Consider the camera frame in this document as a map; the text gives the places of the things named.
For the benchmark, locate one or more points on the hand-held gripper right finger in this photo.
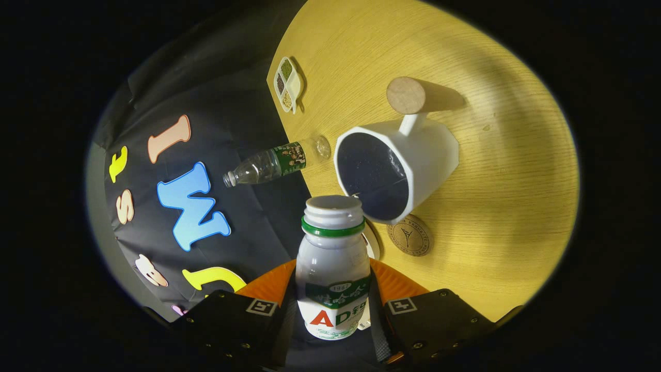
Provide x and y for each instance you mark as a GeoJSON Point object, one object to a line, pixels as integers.
{"type": "Point", "coordinates": [439, 323]}

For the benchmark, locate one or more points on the clear plastic water bottle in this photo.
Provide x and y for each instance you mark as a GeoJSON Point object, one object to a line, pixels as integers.
{"type": "Point", "coordinates": [263, 166]}

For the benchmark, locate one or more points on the wooden table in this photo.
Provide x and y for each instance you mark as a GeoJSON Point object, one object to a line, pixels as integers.
{"type": "Point", "coordinates": [506, 232]}

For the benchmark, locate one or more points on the white round plate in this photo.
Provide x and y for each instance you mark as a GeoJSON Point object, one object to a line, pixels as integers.
{"type": "Point", "coordinates": [374, 245]}

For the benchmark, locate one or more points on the round cork coaster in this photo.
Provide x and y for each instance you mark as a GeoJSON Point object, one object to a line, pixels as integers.
{"type": "Point", "coordinates": [410, 236]}

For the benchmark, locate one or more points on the white divided dish with beans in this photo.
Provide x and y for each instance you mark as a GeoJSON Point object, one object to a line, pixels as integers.
{"type": "Point", "coordinates": [289, 85]}

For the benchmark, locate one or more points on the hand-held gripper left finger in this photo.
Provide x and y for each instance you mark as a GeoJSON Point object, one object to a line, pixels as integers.
{"type": "Point", "coordinates": [237, 325]}

